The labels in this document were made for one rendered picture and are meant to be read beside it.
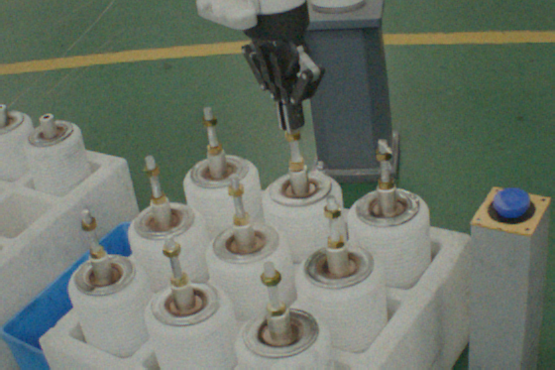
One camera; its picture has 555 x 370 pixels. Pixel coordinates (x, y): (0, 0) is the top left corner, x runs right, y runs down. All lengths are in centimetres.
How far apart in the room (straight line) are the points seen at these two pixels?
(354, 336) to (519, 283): 19
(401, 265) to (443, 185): 52
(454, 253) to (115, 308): 41
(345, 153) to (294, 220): 50
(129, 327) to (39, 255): 31
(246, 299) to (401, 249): 18
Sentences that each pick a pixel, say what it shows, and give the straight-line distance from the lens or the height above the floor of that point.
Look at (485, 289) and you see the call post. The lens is 98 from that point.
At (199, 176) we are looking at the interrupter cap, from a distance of 119.
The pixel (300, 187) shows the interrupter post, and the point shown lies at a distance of 112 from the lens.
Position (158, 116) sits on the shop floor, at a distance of 193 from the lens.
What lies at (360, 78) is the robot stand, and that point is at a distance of 152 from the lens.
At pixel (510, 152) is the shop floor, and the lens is 167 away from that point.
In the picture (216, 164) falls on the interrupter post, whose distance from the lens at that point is 118.
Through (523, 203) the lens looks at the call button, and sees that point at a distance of 94.
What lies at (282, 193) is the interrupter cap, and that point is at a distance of 113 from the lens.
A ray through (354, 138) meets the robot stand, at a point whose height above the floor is 8.
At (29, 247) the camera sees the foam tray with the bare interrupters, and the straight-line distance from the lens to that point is 130.
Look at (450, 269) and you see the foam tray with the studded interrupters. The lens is 110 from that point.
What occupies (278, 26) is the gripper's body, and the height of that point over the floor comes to 48.
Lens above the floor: 85
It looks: 30 degrees down
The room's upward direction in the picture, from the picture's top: 9 degrees counter-clockwise
